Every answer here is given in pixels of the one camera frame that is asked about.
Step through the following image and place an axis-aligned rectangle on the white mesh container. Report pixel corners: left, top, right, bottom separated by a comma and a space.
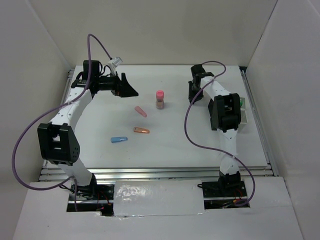
240, 97, 248, 125

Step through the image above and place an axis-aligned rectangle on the orange translucent cap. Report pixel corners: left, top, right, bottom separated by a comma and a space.
133, 127, 150, 134

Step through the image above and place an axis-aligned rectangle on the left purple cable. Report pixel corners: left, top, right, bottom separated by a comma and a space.
11, 33, 118, 212

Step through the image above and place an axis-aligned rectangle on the pink translucent cap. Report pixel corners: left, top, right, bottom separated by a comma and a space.
134, 106, 147, 118

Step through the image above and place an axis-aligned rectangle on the pink capped clear bottle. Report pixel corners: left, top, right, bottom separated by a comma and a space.
155, 90, 165, 109

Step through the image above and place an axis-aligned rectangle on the black mesh pen holder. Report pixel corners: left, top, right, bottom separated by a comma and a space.
207, 99, 222, 131

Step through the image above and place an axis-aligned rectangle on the purple cable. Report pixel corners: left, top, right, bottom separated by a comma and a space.
11, 33, 118, 212
183, 60, 256, 208

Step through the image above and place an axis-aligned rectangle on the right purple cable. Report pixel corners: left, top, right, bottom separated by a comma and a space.
183, 60, 256, 208

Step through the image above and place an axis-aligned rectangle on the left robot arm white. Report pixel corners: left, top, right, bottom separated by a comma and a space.
37, 57, 139, 200

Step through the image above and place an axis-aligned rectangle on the blue translucent cap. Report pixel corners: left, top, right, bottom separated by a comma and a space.
110, 136, 128, 143

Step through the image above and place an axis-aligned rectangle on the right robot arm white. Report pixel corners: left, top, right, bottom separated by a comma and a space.
188, 64, 242, 196

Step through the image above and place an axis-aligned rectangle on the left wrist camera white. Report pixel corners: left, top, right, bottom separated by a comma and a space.
108, 57, 123, 68

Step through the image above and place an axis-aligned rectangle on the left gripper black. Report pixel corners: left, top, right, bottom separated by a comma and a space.
95, 71, 139, 98

